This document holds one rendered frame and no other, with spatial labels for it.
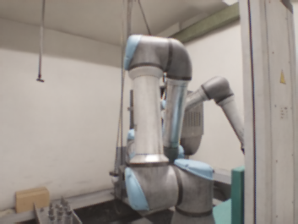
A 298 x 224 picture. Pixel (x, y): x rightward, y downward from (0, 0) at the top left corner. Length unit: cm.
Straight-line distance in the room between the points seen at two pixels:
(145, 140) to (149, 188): 13
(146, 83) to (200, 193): 35
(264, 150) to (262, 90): 16
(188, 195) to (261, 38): 48
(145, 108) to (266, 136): 34
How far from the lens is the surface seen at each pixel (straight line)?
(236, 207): 67
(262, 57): 62
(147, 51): 61
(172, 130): 73
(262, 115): 59
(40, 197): 336
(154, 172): 53
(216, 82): 103
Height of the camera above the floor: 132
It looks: 3 degrees up
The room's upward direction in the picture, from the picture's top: straight up
